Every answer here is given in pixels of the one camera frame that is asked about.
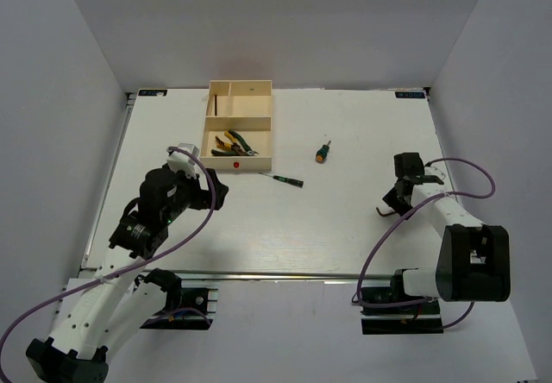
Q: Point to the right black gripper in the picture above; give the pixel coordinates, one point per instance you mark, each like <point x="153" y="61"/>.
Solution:
<point x="392" y="200"/>

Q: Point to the green handled cutters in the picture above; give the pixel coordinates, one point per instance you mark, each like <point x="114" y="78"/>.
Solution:
<point x="245" y="150"/>

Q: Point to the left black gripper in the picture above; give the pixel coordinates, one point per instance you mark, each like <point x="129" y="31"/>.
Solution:
<point x="203" y="197"/>

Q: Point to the large yellow-black needle-nose pliers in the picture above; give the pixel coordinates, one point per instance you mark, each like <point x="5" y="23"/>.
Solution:
<point x="230" y="138"/>

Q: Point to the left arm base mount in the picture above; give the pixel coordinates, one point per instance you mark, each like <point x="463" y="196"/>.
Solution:
<point x="186" y="307"/>

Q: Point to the stubby green orange screwdriver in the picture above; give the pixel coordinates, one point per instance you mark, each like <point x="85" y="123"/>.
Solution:
<point x="322" y="152"/>

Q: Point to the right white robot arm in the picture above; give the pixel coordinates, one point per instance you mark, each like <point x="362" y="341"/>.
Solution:
<point x="473" y="264"/>

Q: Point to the cream compartment tray box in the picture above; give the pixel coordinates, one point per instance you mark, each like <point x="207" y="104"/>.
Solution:
<point x="245" y="106"/>

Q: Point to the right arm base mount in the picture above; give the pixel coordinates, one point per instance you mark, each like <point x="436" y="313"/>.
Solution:
<point x="389" y="311"/>

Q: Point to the slim black green screwdriver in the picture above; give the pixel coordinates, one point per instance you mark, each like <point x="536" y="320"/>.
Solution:
<point x="289" y="181"/>

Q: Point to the small yellow-black pliers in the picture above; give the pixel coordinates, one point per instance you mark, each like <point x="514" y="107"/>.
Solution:
<point x="223" y="144"/>

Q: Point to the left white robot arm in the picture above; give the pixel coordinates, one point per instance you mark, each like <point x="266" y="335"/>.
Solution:
<point x="124" y="297"/>

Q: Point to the short brown hex key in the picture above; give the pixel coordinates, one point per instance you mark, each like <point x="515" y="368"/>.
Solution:
<point x="385" y="213"/>

